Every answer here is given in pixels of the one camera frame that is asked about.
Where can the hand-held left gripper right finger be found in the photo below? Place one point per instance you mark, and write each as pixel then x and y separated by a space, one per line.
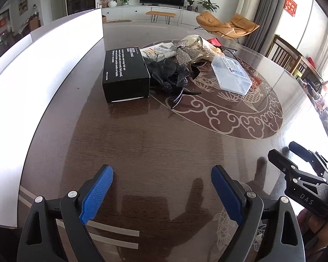
pixel 226 193

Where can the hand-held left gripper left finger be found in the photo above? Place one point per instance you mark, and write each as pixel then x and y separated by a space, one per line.
pixel 97 193

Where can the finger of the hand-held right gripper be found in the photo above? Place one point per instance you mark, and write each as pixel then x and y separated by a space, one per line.
pixel 281 163
pixel 303 152

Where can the clear plastic box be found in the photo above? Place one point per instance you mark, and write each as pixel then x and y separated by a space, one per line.
pixel 229 73

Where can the black cardboard box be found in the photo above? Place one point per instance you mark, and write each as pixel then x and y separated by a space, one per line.
pixel 123 68

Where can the black bow hair clip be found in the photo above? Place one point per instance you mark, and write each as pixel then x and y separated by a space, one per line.
pixel 166 71

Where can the rhinestone hair clip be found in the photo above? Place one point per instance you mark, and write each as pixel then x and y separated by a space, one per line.
pixel 187 54

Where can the person's right hand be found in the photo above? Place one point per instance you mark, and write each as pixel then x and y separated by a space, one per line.
pixel 317 230

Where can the wooden chair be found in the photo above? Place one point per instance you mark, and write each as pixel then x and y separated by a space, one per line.
pixel 287 54

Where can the dark-framed glasses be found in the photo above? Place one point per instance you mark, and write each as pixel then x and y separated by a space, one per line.
pixel 229 50

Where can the red packet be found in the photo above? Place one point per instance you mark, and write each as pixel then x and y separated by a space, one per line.
pixel 214 41

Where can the grey curtain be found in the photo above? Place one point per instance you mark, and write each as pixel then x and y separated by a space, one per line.
pixel 270 13

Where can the white carton with orange print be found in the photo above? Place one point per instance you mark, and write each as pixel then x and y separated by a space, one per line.
pixel 155 50

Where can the orange lounge chair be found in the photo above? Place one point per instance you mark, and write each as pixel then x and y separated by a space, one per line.
pixel 210 21

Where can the leafy potted plant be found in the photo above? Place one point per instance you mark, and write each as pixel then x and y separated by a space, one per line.
pixel 207 5

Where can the small potted plant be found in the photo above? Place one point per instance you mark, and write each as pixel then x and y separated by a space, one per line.
pixel 190 4

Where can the white television cabinet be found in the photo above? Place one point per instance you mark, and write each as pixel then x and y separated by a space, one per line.
pixel 131 12

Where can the round white vase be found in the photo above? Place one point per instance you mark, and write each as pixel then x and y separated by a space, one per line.
pixel 112 4

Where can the wooden bench with hairpin legs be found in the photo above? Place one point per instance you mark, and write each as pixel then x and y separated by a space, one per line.
pixel 161 13

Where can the red door poster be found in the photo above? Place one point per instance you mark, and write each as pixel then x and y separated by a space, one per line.
pixel 2 23

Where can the red wall decoration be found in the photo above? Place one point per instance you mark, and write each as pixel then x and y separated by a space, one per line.
pixel 290 5

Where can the framed wall painting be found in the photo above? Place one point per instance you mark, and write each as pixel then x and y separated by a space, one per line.
pixel 22 3

